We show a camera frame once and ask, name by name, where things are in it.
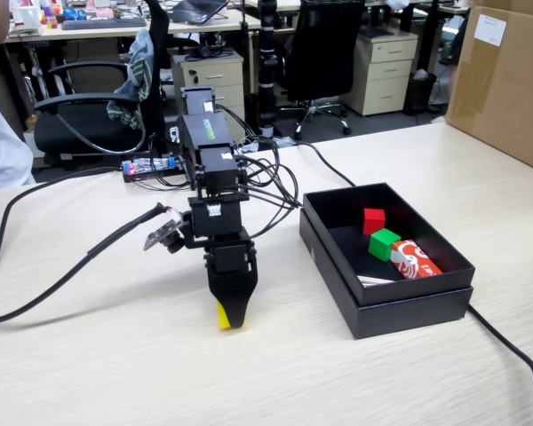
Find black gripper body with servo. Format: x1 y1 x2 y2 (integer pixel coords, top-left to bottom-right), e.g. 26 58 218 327
203 226 259 276

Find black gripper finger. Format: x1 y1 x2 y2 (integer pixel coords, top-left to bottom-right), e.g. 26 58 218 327
207 269 259 330

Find yellow cube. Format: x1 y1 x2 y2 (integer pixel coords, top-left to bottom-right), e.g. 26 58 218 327
217 299 247 331

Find black open box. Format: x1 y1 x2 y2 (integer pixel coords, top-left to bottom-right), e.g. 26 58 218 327
298 208 474 341

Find black cardboard box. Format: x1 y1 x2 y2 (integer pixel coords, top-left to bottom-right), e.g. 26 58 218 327
301 181 477 308

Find large brown cardboard box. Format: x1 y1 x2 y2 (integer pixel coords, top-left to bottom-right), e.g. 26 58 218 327
444 0 533 177

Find controller board with red light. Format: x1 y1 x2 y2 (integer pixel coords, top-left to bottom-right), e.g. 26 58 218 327
121 154 188 184

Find red cube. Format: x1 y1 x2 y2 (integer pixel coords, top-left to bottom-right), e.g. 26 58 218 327
362 207 386 236

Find green cube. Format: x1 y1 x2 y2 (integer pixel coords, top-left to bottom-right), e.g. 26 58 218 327
367 228 402 263

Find beige drawer cabinet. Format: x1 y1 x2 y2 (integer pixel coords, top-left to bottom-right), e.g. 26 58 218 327
168 47 246 144
340 30 420 117

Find orange and white carton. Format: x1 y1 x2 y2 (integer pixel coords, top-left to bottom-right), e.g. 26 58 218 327
390 239 444 281

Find black office chair with armrests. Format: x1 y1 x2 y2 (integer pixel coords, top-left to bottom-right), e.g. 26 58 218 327
33 0 171 162

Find black segmented pole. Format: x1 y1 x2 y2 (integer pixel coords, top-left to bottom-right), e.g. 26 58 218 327
256 0 280 139

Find black headphones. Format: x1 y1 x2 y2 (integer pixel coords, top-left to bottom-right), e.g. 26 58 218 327
184 43 233 62

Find striped blue-green cloth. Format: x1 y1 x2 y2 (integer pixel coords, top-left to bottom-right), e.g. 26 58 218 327
106 28 155 130

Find black mesh office chair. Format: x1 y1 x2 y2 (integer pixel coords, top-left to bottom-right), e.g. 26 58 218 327
277 0 368 141

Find black laptop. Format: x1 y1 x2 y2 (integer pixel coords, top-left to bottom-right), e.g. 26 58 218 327
165 0 230 26

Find person in white shirt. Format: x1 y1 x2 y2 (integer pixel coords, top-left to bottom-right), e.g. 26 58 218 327
0 83 37 193

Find black waste bin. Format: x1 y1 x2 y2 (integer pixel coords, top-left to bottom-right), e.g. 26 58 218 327
402 68 439 117

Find white office desk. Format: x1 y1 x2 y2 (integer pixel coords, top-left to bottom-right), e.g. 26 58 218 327
2 7 264 46

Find black keyboard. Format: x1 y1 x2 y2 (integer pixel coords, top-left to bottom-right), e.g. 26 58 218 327
60 16 148 32

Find small colourful bottles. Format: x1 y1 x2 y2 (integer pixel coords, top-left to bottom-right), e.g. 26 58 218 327
39 0 60 29

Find white paper label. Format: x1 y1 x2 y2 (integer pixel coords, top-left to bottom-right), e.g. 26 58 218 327
473 13 508 48

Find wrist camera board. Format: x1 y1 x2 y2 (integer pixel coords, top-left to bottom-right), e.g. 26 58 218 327
142 207 193 256

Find thick black cable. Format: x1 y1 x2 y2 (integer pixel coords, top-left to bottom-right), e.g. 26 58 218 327
0 140 533 426

